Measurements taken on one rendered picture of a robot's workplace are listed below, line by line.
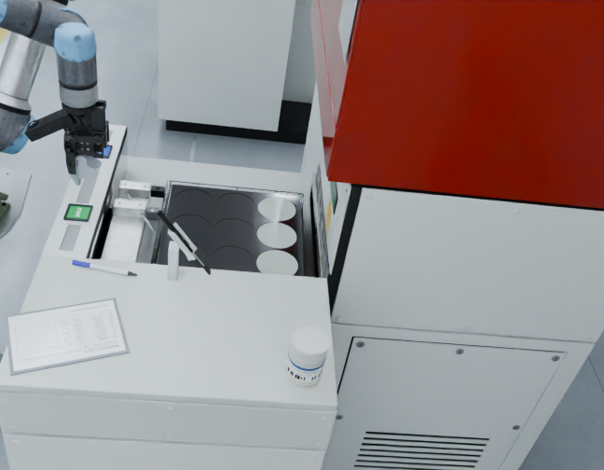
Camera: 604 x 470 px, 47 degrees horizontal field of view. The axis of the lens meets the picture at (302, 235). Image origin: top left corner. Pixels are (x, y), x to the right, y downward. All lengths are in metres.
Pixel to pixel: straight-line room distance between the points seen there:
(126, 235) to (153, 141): 1.99
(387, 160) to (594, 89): 0.40
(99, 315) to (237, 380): 0.31
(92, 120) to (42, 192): 1.88
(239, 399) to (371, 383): 0.61
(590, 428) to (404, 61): 1.90
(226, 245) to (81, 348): 0.49
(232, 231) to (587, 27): 0.92
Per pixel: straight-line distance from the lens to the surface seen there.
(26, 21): 1.51
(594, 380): 3.04
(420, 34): 1.27
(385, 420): 1.99
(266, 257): 1.69
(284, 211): 1.84
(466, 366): 1.85
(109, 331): 1.41
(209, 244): 1.70
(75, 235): 1.64
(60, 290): 1.51
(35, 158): 3.61
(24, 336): 1.43
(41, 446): 1.50
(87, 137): 1.52
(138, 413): 1.37
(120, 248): 1.72
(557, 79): 1.38
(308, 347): 1.29
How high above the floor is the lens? 2.02
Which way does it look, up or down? 39 degrees down
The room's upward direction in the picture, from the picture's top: 11 degrees clockwise
